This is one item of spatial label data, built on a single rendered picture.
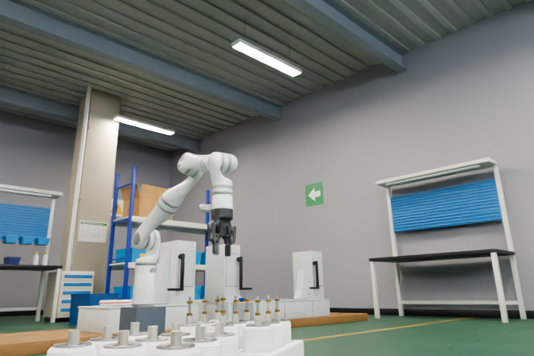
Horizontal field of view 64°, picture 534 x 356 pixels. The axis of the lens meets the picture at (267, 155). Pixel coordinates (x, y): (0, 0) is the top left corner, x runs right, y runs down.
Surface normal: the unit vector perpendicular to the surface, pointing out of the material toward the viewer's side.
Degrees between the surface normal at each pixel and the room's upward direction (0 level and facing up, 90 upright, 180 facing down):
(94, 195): 90
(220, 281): 90
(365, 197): 90
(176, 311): 90
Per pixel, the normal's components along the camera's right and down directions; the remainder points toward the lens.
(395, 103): -0.71, -0.20
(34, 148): 0.70, -0.22
